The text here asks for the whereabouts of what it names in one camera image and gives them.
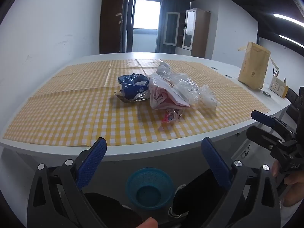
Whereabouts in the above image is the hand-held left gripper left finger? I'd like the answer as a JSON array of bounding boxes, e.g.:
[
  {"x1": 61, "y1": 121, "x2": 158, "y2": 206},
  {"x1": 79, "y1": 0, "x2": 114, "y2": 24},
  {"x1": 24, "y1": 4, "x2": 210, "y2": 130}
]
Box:
[{"x1": 27, "y1": 137, "x2": 107, "y2": 228}]

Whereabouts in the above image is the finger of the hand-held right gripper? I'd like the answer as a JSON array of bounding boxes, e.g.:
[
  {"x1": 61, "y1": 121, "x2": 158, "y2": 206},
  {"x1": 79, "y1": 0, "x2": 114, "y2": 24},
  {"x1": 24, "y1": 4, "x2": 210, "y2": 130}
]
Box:
[
  {"x1": 246, "y1": 125, "x2": 285, "y2": 158},
  {"x1": 251, "y1": 110, "x2": 297, "y2": 139}
]

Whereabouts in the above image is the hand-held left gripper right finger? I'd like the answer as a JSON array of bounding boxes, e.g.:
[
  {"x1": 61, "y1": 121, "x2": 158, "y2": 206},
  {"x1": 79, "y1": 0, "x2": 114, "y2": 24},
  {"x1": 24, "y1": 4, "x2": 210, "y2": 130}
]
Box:
[{"x1": 201, "y1": 137, "x2": 282, "y2": 228}]

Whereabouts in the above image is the blue plastic mesh basket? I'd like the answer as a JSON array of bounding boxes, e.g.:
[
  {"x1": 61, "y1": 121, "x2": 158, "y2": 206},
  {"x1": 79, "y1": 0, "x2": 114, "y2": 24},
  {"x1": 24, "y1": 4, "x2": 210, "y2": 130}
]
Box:
[{"x1": 125, "y1": 168, "x2": 175, "y2": 211}]

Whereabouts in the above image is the small colourful printed wrapper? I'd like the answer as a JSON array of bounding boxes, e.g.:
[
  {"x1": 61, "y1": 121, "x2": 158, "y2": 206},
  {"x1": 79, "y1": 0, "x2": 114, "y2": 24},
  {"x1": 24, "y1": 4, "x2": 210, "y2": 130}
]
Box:
[{"x1": 161, "y1": 108, "x2": 185, "y2": 124}]

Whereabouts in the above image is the clear plastic wrap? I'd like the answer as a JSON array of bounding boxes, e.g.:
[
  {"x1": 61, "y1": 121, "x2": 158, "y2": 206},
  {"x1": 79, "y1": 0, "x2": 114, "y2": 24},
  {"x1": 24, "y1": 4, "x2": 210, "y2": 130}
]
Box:
[{"x1": 176, "y1": 74, "x2": 221, "y2": 110}]

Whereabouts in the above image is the blue foil bag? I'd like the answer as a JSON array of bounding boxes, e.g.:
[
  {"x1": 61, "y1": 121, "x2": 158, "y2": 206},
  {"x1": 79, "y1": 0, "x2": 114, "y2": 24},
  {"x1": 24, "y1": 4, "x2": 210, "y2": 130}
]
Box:
[{"x1": 115, "y1": 73, "x2": 151, "y2": 103}]

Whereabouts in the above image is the white pink plastic bag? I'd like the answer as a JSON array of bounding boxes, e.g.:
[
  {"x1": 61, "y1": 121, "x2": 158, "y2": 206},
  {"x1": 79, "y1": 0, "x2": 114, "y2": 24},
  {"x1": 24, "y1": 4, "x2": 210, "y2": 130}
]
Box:
[{"x1": 148, "y1": 72, "x2": 192, "y2": 111}]

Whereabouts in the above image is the grey plastic wrapper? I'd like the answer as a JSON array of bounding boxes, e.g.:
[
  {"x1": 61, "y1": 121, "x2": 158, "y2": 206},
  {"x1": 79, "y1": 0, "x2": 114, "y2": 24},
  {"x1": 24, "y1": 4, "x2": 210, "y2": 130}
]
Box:
[{"x1": 156, "y1": 62, "x2": 172, "y2": 77}]

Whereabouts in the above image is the person's right forearm white sleeve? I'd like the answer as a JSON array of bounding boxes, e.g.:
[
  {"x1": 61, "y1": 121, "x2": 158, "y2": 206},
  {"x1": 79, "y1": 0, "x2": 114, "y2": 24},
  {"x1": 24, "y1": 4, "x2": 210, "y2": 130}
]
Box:
[{"x1": 280, "y1": 200, "x2": 304, "y2": 228}]

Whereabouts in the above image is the person's right hand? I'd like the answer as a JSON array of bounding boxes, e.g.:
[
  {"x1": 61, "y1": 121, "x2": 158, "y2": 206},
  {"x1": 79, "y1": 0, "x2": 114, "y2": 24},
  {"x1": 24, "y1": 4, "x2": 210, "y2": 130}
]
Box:
[{"x1": 272, "y1": 160, "x2": 304, "y2": 207}]

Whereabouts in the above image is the person's left hand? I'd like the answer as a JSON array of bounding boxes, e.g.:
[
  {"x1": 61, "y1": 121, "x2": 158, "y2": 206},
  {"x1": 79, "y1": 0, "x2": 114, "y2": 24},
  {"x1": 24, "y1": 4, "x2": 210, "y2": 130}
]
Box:
[{"x1": 132, "y1": 217, "x2": 159, "y2": 228}]

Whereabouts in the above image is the beige desk organizer box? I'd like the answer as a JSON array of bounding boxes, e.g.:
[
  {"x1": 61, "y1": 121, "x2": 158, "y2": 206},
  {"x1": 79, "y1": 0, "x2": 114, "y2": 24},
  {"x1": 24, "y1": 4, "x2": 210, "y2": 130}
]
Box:
[{"x1": 269, "y1": 75, "x2": 289, "y2": 98}]

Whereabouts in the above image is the person's right leg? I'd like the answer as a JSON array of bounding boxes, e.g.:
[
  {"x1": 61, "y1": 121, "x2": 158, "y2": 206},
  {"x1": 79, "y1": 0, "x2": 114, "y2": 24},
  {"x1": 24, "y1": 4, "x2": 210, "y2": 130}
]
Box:
[{"x1": 172, "y1": 169, "x2": 226, "y2": 228}]

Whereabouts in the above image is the yellow checkered tablecloth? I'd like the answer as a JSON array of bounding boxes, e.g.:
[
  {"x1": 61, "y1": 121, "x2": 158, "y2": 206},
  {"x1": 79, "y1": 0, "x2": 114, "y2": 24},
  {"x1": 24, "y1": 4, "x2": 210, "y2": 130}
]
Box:
[{"x1": 2, "y1": 59, "x2": 271, "y2": 147}]

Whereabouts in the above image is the person's right white shoe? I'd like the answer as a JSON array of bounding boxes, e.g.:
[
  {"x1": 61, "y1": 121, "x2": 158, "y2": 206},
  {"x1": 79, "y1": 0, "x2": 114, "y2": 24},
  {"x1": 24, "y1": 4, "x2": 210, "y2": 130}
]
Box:
[{"x1": 168, "y1": 184, "x2": 188, "y2": 218}]

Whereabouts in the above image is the ceiling light strip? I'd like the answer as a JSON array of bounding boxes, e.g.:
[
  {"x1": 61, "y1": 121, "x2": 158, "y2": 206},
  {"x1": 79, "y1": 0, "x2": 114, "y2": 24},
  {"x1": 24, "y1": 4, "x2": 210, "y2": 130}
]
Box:
[
  {"x1": 279, "y1": 35, "x2": 304, "y2": 48},
  {"x1": 273, "y1": 13, "x2": 304, "y2": 26}
]

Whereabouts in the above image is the wooden glass-door cabinet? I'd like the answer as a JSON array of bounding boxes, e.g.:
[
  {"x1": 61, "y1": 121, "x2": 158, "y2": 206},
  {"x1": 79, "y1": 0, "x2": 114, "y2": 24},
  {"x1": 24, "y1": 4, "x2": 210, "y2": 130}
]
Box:
[{"x1": 163, "y1": 8, "x2": 211, "y2": 59}]

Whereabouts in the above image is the dark brown wardrobe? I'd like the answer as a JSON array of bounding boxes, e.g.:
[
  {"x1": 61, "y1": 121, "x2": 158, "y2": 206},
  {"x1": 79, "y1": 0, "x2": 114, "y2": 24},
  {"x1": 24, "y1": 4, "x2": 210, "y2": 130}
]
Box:
[{"x1": 99, "y1": 0, "x2": 126, "y2": 55}]

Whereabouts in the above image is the dark blue curtain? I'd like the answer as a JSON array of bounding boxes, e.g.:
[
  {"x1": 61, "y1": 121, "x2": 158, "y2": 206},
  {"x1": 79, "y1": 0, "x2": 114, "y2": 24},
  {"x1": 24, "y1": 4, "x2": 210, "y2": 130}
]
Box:
[{"x1": 155, "y1": 0, "x2": 192, "y2": 53}]

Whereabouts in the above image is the glass balcony door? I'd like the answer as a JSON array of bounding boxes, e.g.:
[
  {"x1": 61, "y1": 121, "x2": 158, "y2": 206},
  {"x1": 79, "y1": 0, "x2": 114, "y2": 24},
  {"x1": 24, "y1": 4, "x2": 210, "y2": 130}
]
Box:
[{"x1": 120, "y1": 0, "x2": 164, "y2": 53}]

